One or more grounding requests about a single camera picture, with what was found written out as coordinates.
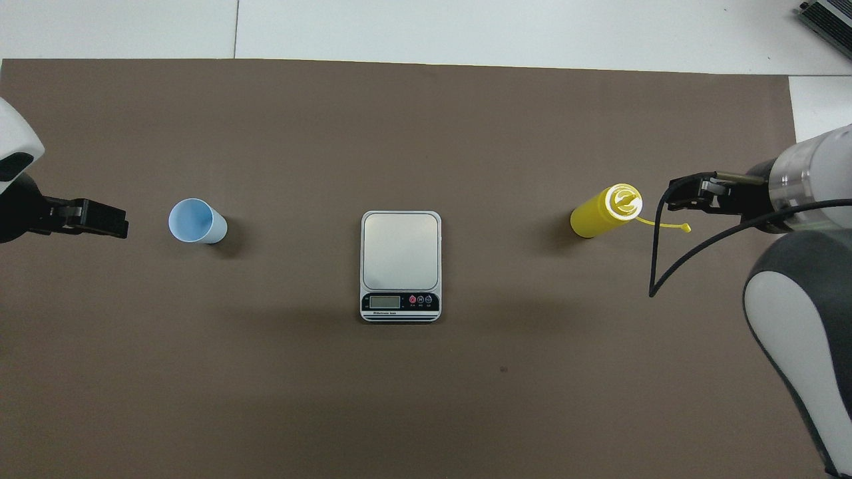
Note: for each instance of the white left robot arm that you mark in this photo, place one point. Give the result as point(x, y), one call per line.
point(16, 133)

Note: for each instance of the silver digital kitchen scale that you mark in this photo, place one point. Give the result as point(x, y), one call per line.
point(399, 253)

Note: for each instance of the blue plastic cup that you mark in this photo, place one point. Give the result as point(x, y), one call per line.
point(196, 223)

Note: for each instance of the brown table mat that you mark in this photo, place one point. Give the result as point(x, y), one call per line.
point(299, 412)

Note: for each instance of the grey ribbed metal device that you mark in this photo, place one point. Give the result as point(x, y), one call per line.
point(832, 16)

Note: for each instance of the yellow squeeze bottle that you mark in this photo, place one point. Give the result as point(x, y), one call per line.
point(592, 216)

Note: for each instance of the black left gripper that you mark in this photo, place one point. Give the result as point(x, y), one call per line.
point(20, 213)

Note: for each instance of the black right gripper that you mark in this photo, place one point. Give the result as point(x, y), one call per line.
point(757, 196)

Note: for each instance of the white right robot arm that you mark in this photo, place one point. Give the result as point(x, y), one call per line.
point(799, 319)

